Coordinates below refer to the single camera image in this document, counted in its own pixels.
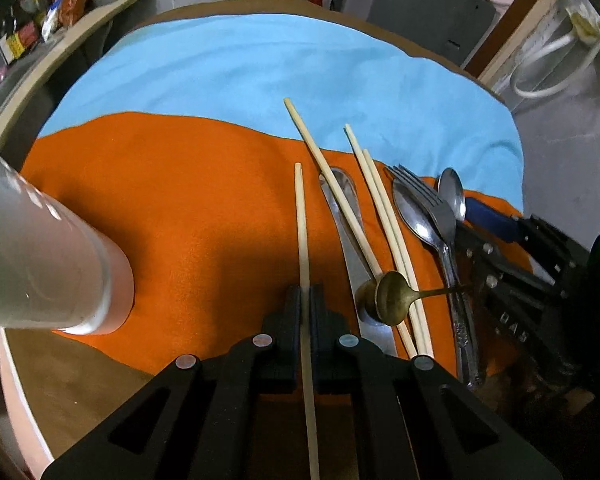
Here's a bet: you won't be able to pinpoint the small brass spoon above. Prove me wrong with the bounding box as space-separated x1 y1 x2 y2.
374 271 471 326

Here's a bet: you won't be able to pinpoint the wooden chopstick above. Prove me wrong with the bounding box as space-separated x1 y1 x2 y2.
344 124 418 358
284 98 382 280
294 162 320 480
363 150 434 358

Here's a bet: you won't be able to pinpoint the steel fork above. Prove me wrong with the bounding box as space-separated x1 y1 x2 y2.
387 166 481 385

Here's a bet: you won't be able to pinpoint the small steel spoon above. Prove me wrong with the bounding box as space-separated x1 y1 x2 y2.
437 167 466 222

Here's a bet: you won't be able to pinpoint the large steel spoon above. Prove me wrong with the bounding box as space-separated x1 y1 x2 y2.
392 182 478 389

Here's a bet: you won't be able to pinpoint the wooden chopstick over knife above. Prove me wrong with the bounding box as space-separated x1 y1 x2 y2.
284 98 382 280

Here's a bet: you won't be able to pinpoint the orange cloth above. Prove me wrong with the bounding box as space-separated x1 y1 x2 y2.
21 110 531 404

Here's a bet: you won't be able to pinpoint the cream rubber gloves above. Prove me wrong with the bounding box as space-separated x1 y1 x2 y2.
567 2 600 60

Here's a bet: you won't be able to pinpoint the grey cabinet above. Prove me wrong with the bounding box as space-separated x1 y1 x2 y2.
341 0 496 66

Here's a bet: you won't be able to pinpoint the white plastic utensil cup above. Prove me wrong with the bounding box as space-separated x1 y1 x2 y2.
0 157 134 335

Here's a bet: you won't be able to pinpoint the light blue cloth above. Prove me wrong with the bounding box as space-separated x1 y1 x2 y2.
42 13 524 208

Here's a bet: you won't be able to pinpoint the dark soy sauce bottle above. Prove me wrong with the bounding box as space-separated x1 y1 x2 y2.
0 15 40 66

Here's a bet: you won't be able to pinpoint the white hose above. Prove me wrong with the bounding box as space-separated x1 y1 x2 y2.
509 29 600 100

